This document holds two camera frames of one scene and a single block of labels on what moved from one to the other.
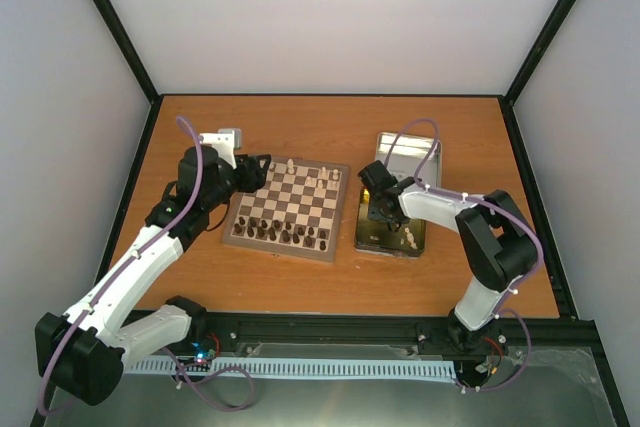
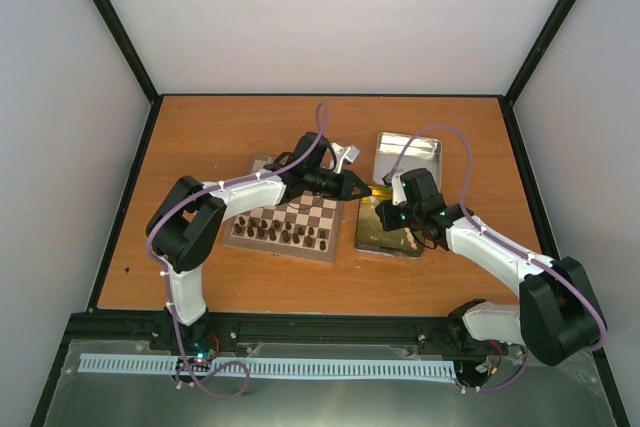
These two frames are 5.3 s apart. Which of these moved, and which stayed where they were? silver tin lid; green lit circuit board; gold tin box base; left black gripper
Moved: left black gripper
Stayed: gold tin box base; silver tin lid; green lit circuit board
